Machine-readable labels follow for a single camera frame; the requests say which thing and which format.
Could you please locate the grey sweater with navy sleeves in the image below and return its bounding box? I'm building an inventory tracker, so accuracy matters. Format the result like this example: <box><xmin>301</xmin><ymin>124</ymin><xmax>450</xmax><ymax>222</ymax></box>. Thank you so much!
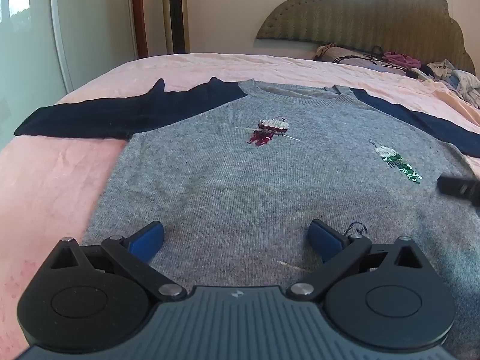
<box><xmin>17</xmin><ymin>79</ymin><xmax>479</xmax><ymax>359</ymax></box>

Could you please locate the glass sliding wardrobe door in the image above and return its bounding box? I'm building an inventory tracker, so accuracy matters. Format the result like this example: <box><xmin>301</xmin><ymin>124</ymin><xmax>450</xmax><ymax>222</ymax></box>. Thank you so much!
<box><xmin>1</xmin><ymin>0</ymin><xmax>137</xmax><ymax>146</ymax></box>

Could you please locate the gold tower air conditioner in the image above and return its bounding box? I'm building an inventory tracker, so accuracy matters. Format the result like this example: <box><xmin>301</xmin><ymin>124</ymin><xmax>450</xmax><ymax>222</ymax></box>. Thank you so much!
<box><xmin>162</xmin><ymin>0</ymin><xmax>191</xmax><ymax>54</ymax></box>

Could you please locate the magenta crumpled garment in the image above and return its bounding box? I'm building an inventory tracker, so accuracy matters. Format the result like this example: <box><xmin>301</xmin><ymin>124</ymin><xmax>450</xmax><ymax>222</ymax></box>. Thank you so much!
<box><xmin>382</xmin><ymin>52</ymin><xmax>422</xmax><ymax>69</ymax></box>

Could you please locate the brown wooden door frame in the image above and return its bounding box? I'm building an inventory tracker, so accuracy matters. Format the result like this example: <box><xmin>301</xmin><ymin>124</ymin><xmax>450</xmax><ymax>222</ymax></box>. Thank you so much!
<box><xmin>132</xmin><ymin>0</ymin><xmax>149</xmax><ymax>59</ymax></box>

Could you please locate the olive upholstered headboard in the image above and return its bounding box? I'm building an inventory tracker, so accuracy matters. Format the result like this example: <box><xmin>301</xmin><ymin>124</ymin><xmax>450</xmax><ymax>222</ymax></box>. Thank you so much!
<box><xmin>256</xmin><ymin>0</ymin><xmax>475</xmax><ymax>73</ymax></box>

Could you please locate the pile of light clothes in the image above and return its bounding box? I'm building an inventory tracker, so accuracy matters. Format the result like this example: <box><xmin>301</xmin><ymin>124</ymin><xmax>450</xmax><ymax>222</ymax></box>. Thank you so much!
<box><xmin>421</xmin><ymin>59</ymin><xmax>480</xmax><ymax>109</ymax></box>

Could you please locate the striped pillow with cables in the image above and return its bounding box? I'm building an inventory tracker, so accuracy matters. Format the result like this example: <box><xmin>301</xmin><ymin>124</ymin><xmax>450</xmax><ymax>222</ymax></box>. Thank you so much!
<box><xmin>313</xmin><ymin>43</ymin><xmax>382</xmax><ymax>68</ymax></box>

